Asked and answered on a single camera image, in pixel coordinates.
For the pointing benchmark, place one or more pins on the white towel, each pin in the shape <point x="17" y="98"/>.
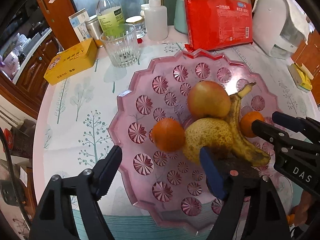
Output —
<point x="300" y="17"/>

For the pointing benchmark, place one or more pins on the small glass jar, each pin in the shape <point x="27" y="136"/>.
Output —
<point x="138" y="27"/>

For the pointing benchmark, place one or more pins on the pink glass fruit bowl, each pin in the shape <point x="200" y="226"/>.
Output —
<point x="140" y="110"/>

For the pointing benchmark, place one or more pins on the red apple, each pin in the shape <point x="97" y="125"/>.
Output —
<point x="207" y="100"/>

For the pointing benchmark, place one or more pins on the white and blue carton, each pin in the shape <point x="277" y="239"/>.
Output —
<point x="78" y="25"/>

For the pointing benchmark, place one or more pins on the teal container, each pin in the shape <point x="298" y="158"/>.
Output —
<point x="180" y="17"/>

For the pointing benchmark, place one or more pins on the wooden kitchen cabinet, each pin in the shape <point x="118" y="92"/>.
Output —
<point x="32" y="67"/>

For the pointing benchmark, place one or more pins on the clear plastic bottle green label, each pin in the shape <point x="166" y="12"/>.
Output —
<point x="110" y="12"/>

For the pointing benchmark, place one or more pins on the red container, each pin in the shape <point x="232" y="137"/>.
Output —
<point x="8" y="138"/>

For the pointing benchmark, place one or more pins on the white squeeze bottle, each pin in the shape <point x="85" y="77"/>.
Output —
<point x="157" y="22"/>

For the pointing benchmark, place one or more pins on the white countertop appliance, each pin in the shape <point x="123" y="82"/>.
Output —
<point x="267" y="22"/>

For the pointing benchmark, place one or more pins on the clear glass cup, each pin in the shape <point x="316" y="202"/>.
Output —
<point x="120" y="52"/>

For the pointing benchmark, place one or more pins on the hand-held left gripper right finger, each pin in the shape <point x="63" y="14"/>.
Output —
<point x="212" y="172"/>

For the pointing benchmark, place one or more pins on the yellow sponge pack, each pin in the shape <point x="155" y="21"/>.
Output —
<point x="300" y="77"/>

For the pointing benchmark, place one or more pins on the yellow spotted pear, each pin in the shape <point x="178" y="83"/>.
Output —
<point x="207" y="135"/>

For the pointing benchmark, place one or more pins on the silver metal can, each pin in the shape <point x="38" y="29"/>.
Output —
<point x="93" y="30"/>

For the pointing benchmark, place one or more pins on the ripe spotted banana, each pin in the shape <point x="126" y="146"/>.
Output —
<point x="237" y="135"/>

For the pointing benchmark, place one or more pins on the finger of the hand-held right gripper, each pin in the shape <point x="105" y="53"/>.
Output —
<point x="287" y="121"/>
<point x="267" y="131"/>

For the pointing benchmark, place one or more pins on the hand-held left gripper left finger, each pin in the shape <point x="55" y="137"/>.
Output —
<point x="110" y="177"/>

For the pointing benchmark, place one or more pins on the yellow tin box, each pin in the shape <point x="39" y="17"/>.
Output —
<point x="70" y="62"/>

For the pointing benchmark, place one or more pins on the orange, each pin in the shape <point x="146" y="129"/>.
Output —
<point x="247" y="123"/>
<point x="168" y="135"/>

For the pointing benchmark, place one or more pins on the dark green avocado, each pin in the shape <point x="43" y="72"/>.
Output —
<point x="240" y="165"/>

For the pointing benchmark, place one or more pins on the red paper cup pack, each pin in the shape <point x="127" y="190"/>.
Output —
<point x="217" y="22"/>

